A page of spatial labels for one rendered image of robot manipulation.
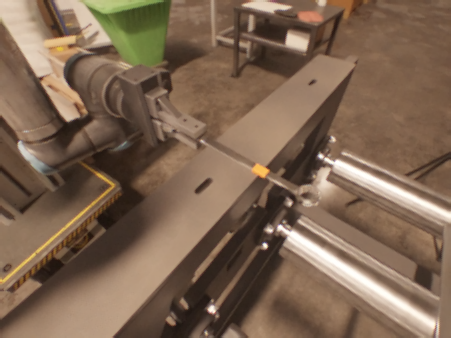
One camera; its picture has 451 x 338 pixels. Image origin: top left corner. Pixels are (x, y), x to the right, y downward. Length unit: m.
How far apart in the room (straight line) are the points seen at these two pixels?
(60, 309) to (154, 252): 0.09
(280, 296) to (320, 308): 0.21
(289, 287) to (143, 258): 1.27
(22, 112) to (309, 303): 1.42
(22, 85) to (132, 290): 0.39
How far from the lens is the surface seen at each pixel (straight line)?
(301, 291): 1.50
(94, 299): 0.27
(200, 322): 0.51
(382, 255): 0.79
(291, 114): 0.42
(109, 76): 0.47
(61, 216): 1.51
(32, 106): 0.53
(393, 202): 0.77
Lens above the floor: 1.40
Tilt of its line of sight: 48 degrees down
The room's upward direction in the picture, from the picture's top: 1 degrees counter-clockwise
